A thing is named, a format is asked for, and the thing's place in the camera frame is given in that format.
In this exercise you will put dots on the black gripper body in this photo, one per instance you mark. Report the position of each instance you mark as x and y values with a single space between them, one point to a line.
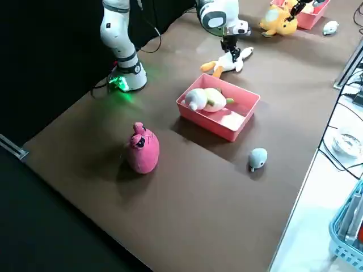
305 3
229 41

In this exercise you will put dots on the yellow plush doll purple tag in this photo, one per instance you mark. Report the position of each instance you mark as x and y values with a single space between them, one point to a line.
307 7

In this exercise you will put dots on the white duck plush doll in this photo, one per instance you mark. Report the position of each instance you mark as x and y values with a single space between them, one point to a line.
227 63

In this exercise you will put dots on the yellow plush doll cream tail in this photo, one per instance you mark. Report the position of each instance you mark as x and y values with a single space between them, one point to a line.
279 22

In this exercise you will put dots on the white and green plush doll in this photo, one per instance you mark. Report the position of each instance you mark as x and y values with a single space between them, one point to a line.
204 99

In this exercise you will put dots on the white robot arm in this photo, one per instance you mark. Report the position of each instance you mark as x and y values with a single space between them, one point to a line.
119 42

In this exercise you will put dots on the arm green base light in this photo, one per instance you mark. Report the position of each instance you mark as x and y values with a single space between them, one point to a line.
119 83

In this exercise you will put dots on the pink plastic box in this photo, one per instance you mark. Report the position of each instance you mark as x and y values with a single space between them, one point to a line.
307 20
210 124

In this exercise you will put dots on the small pale grey plush doll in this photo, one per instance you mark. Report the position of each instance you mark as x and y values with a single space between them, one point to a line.
258 158
330 28

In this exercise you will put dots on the pink plush doll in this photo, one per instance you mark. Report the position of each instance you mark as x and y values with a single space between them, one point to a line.
144 153

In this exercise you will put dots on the clear disc spindle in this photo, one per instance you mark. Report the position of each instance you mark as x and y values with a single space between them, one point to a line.
346 143

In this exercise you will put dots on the blue plastic basket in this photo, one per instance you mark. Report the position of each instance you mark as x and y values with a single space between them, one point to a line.
340 249

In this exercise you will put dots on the aluminium profile post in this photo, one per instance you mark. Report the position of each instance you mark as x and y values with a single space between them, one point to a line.
350 65
15 148

